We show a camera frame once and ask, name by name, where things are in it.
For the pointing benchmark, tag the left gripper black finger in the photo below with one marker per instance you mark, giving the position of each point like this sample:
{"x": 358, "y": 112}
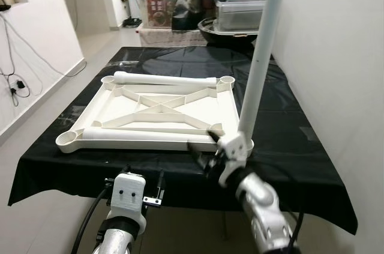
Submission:
{"x": 126, "y": 170}
{"x": 161, "y": 185}

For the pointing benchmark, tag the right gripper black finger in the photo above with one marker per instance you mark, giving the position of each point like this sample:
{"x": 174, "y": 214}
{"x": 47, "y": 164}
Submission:
{"x": 198, "y": 154}
{"x": 215, "y": 136}

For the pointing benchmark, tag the white plastic table leg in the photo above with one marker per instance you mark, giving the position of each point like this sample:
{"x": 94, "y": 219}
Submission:
{"x": 138, "y": 134}
{"x": 261, "y": 68}
{"x": 162, "y": 78}

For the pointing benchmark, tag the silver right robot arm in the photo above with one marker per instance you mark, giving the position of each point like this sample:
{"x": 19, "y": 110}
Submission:
{"x": 264, "y": 218}

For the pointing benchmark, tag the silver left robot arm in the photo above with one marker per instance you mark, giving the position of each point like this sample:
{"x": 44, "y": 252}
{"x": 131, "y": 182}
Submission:
{"x": 120, "y": 243}

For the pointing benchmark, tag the white plastic children table top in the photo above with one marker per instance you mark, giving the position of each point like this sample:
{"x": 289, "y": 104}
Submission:
{"x": 120, "y": 113}

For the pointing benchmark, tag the clear tape patch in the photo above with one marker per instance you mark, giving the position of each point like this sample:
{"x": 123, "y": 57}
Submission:
{"x": 77, "y": 110}
{"x": 310, "y": 134}

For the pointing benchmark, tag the black round basin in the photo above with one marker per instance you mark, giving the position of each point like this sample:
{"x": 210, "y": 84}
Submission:
{"x": 222, "y": 35}

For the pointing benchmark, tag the grey cloth covered ledge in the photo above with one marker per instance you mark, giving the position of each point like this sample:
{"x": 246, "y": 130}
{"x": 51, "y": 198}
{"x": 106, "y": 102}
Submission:
{"x": 171, "y": 36}

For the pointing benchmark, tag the clear plastic wrap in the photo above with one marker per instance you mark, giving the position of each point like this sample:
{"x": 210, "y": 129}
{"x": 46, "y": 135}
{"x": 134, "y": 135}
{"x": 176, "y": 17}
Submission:
{"x": 131, "y": 60}

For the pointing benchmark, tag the clear plastic storage box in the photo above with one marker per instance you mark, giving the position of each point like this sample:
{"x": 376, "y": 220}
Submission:
{"x": 240, "y": 14}

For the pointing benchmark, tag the clear box with orange lid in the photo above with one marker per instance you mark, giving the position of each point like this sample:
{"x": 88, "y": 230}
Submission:
{"x": 159, "y": 8}

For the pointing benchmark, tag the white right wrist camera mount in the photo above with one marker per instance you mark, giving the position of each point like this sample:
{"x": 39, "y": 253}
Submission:
{"x": 234, "y": 146}

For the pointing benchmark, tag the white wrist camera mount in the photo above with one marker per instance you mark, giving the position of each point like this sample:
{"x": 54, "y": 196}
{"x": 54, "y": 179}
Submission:
{"x": 129, "y": 197}
{"x": 234, "y": 146}

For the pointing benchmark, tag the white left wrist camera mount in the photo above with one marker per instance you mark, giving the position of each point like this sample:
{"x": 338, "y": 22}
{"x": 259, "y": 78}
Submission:
{"x": 129, "y": 197}

